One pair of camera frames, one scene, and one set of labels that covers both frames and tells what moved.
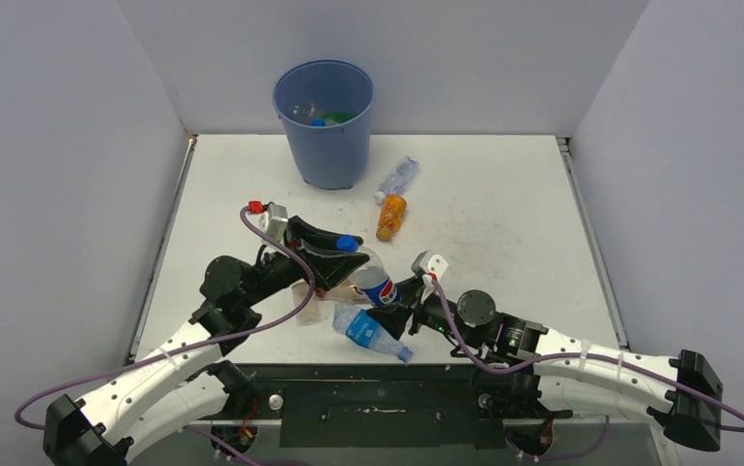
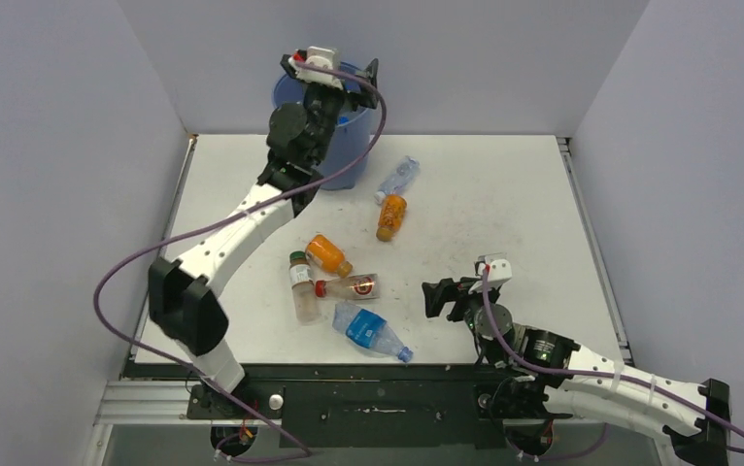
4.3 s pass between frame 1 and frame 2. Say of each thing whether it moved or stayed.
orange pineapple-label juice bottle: stayed
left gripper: moved
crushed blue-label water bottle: stayed
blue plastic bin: stayed
